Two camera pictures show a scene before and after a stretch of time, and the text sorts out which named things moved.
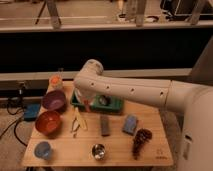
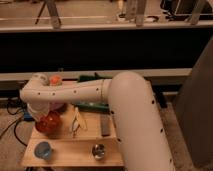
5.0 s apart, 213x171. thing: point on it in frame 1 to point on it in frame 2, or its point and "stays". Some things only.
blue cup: x=42 y=150 stays
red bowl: x=48 y=123 stays
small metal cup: x=98 y=151 stays
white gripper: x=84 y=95 to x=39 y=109
